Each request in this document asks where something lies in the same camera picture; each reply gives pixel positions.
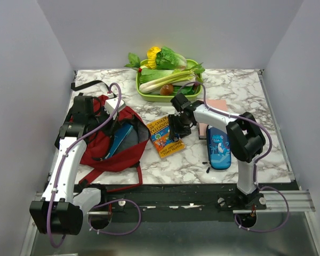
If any green plastic tray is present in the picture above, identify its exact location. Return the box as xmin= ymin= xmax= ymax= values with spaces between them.
xmin=136 ymin=59 xmax=205 ymax=102

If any green leafy sprig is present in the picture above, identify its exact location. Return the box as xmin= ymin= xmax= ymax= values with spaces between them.
xmin=124 ymin=52 xmax=141 ymax=70

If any red student backpack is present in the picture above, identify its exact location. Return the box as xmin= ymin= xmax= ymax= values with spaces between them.
xmin=78 ymin=106 xmax=150 ymax=193

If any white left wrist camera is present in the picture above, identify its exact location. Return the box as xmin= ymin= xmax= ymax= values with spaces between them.
xmin=104 ymin=93 xmax=126 ymax=119

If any green toy lettuce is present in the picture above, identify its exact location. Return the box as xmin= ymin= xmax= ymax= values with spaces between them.
xmin=155 ymin=46 xmax=187 ymax=70

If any toy celery stalk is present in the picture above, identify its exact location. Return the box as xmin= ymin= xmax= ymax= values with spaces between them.
xmin=138 ymin=64 xmax=205 ymax=94

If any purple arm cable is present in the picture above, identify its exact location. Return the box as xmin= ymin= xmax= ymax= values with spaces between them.
xmin=177 ymin=81 xmax=290 ymax=233
xmin=46 ymin=82 xmax=142 ymax=249

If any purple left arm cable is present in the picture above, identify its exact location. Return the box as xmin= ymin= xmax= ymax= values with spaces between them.
xmin=46 ymin=82 xmax=142 ymax=249

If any pink book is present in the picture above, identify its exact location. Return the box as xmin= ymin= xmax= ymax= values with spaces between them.
xmin=198 ymin=99 xmax=228 ymax=140

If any orange treehouse children's book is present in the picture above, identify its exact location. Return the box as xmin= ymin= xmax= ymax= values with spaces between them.
xmin=146 ymin=116 xmax=185 ymax=158

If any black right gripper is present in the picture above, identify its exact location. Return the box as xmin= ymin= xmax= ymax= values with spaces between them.
xmin=168 ymin=113 xmax=191 ymax=139

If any yellow toy flower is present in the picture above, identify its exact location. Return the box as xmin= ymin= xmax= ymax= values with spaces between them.
xmin=147 ymin=46 xmax=162 ymax=69

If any brown toy mushroom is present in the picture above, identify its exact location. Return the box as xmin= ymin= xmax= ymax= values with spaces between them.
xmin=159 ymin=84 xmax=174 ymax=96

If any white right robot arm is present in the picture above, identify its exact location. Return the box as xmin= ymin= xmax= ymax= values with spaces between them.
xmin=169 ymin=93 xmax=266 ymax=209

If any teal notebook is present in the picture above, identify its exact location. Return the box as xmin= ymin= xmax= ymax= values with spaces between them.
xmin=104 ymin=123 xmax=133 ymax=159

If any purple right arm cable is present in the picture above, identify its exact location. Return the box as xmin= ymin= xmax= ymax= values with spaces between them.
xmin=177 ymin=81 xmax=290 ymax=233

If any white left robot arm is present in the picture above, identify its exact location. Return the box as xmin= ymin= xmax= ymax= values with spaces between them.
xmin=29 ymin=94 xmax=125 ymax=235

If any aluminium frame rail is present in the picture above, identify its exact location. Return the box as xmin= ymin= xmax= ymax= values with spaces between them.
xmin=72 ymin=189 xmax=315 ymax=214

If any blue dinosaur pencil case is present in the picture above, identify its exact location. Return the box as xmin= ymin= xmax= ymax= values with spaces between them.
xmin=206 ymin=125 xmax=231 ymax=170

